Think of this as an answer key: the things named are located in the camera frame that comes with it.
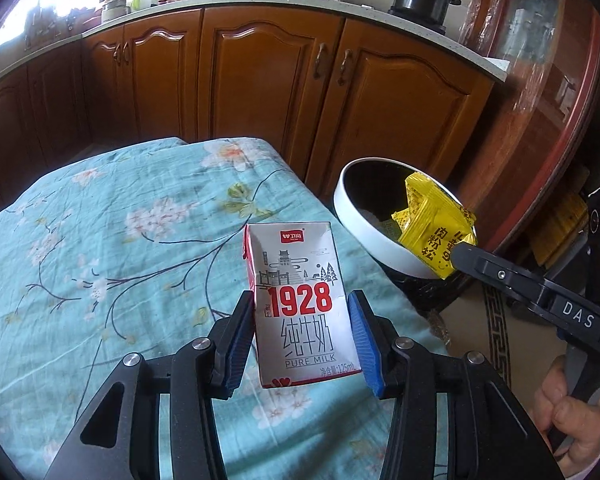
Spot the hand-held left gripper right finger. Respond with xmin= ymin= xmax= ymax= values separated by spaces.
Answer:
xmin=346 ymin=290 xmax=565 ymax=480

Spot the person's right hand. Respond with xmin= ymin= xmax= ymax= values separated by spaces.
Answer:
xmin=532 ymin=355 xmax=600 ymax=466

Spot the wooden cabinet door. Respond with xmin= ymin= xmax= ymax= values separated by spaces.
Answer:
xmin=305 ymin=19 xmax=496 ymax=201
xmin=122 ymin=9 xmax=204 ymax=148
xmin=81 ymin=27 xmax=131 ymax=146
xmin=198 ymin=6 xmax=346 ymax=181

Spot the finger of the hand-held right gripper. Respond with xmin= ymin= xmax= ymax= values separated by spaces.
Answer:
xmin=450 ymin=242 xmax=557 ymax=311

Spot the yellow packaging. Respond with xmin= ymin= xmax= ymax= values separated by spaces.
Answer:
xmin=527 ymin=192 xmax=588 ymax=268

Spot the white bowl black inside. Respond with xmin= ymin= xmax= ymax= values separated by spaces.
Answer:
xmin=333 ymin=157 xmax=480 ymax=281

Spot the small white lidded pot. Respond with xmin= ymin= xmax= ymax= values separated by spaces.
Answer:
xmin=102 ymin=0 xmax=131 ymax=22

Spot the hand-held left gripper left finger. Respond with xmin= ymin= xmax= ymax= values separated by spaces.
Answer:
xmin=44 ymin=290 xmax=257 ymax=480

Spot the yellow snack packet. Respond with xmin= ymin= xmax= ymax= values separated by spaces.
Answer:
xmin=391 ymin=171 xmax=478 ymax=281

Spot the wooden base cabinet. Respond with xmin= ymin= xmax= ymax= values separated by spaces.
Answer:
xmin=0 ymin=2 xmax=498 ymax=211

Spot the teal floral blanket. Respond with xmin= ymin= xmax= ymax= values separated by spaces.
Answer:
xmin=0 ymin=136 xmax=451 ymax=480

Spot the black gas stove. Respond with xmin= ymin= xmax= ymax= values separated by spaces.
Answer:
xmin=267 ymin=0 xmax=451 ymax=32

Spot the white milk carton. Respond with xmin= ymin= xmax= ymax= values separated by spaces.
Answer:
xmin=242 ymin=220 xmax=365 ymax=390

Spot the wooden glass display cabinet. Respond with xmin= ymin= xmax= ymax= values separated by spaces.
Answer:
xmin=460 ymin=0 xmax=600 ymax=261

